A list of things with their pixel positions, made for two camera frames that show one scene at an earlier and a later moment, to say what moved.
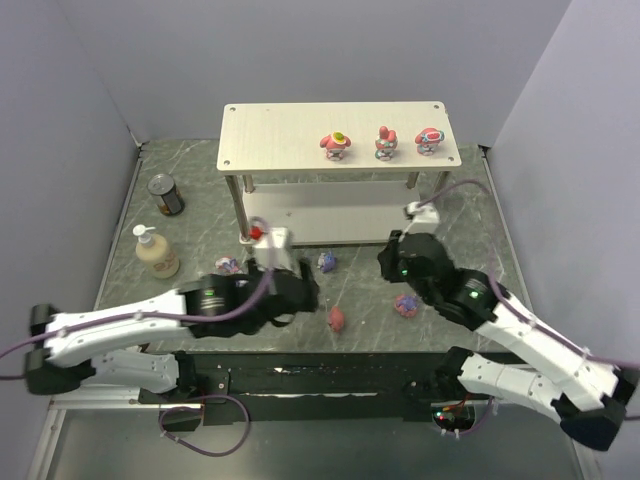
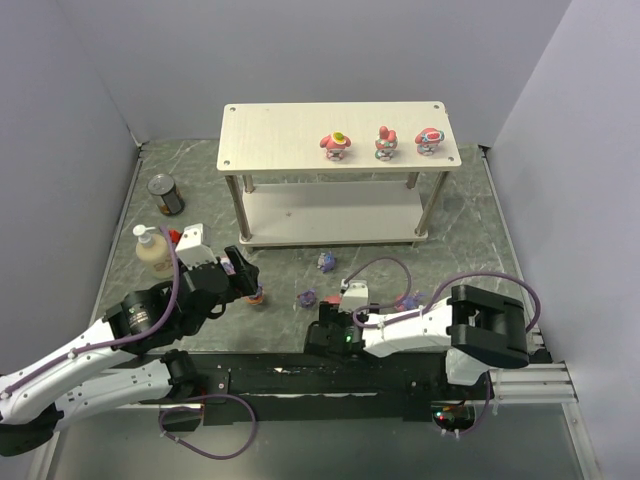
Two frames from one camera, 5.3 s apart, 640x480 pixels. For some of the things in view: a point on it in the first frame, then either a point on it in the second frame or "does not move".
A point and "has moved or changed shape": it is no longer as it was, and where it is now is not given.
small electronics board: (454, 418) does not move
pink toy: (336, 318) has moved or changed shape
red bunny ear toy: (385, 143) does not move
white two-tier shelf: (342, 173) does not move
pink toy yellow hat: (335, 144) does not move
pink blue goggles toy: (427, 139) does not move
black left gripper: (304, 286) to (232, 273)
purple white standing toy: (326, 263) does not move
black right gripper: (392, 256) to (317, 333)
